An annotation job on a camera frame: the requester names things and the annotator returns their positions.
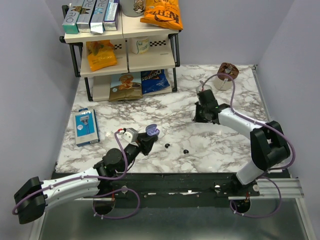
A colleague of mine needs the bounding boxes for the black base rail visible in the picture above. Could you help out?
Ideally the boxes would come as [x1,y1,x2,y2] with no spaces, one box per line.
[51,171,261,210]

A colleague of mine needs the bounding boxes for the orange kettle chips bag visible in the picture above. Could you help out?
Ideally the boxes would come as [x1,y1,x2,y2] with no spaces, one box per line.
[140,0,184,31]

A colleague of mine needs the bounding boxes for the teal toothpaste box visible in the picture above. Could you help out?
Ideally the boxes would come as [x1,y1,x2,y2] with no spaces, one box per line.
[62,0,84,34]

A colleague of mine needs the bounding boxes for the grey cartoon mug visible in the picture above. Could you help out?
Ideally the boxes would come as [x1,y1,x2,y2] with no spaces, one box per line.
[119,0,146,17]

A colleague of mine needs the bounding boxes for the orange snack bag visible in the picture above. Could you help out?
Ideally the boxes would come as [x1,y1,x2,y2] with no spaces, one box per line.
[86,40,118,72]

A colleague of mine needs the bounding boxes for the blue doritos bag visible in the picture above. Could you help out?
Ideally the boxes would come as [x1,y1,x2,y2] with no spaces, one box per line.
[140,69,170,95]

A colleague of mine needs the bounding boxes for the lavender earbud charging case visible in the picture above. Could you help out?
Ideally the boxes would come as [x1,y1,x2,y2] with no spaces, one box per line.
[145,123,160,136]

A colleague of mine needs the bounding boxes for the brown paper cup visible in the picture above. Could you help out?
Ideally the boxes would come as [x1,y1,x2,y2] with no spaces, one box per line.
[213,62,240,91]

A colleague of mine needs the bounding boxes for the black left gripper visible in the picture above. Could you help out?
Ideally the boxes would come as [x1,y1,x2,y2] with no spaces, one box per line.
[119,132,157,174]

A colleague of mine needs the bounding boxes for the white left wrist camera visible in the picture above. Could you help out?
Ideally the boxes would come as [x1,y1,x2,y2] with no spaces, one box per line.
[121,128,139,144]

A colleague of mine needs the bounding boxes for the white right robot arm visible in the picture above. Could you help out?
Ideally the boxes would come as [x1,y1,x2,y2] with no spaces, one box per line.
[193,89,291,196]

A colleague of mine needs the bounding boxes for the purple blue toothpaste box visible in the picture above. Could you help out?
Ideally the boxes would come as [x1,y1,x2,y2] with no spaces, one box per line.
[103,0,120,31]

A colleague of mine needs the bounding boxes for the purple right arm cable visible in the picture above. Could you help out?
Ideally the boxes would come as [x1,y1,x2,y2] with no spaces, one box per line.
[201,73,297,218]

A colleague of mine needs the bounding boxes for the blue razor package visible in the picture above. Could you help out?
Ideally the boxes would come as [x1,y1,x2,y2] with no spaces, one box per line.
[72,108,100,147]

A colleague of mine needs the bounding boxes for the silver blue toothpaste box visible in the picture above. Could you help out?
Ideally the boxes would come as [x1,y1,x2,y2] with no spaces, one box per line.
[90,0,109,34]

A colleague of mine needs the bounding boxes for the beige tiered shelf rack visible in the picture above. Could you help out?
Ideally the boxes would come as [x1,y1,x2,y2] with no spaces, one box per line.
[59,13,180,102]

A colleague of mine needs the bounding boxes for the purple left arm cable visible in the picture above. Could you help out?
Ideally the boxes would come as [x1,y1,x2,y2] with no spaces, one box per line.
[12,130,141,220]

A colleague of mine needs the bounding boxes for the tan chips bag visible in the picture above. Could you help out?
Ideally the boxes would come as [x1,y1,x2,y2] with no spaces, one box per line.
[108,72,143,102]

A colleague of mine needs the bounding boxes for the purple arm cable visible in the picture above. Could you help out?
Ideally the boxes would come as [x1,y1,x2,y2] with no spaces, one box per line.
[12,130,141,220]
[201,73,297,218]

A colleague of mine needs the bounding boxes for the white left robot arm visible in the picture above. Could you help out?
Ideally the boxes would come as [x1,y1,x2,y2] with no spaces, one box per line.
[12,128,158,225]

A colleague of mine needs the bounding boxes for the white printed mug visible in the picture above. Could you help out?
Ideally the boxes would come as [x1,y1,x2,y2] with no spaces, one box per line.
[130,36,150,55]

